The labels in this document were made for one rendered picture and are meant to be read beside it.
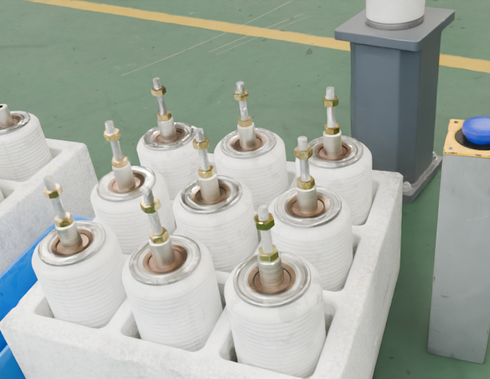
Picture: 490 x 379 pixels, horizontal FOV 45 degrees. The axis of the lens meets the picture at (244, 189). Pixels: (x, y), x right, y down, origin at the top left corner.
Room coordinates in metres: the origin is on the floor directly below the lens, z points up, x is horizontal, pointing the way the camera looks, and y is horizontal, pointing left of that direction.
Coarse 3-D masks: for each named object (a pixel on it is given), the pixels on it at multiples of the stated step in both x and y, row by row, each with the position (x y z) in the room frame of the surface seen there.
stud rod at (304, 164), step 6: (300, 138) 0.53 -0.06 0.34; (306, 138) 0.52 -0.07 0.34; (300, 144) 0.52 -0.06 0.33; (306, 144) 0.52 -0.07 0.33; (300, 150) 0.52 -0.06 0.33; (300, 162) 0.52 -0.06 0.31; (306, 162) 0.52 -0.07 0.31; (300, 168) 0.53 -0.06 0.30; (306, 168) 0.52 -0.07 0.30; (300, 174) 0.53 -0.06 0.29; (306, 174) 0.52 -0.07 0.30; (306, 180) 0.52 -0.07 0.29
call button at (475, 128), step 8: (472, 120) 0.53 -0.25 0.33; (480, 120) 0.52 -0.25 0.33; (488, 120) 0.52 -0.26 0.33; (464, 128) 0.52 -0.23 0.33; (472, 128) 0.51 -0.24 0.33; (480, 128) 0.51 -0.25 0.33; (488, 128) 0.51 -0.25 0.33; (472, 136) 0.50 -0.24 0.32; (480, 136) 0.50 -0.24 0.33; (488, 136) 0.50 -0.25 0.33
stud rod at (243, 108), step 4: (236, 84) 0.68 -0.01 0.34; (240, 84) 0.68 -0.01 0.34; (240, 88) 0.68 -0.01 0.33; (244, 88) 0.68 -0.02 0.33; (240, 92) 0.68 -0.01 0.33; (240, 104) 0.68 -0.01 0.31; (244, 104) 0.68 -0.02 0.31; (240, 108) 0.68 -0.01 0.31; (244, 108) 0.68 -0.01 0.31; (240, 112) 0.68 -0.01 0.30; (244, 112) 0.68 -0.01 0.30; (244, 116) 0.68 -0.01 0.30
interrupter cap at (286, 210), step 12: (288, 192) 0.56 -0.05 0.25; (324, 192) 0.55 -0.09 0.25; (276, 204) 0.54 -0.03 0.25; (288, 204) 0.53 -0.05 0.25; (324, 204) 0.53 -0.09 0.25; (336, 204) 0.52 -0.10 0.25; (276, 216) 0.52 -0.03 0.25; (288, 216) 0.51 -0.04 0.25; (300, 216) 0.51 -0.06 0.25; (312, 216) 0.51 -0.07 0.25; (324, 216) 0.50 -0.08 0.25; (336, 216) 0.50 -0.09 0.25; (300, 228) 0.49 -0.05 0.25
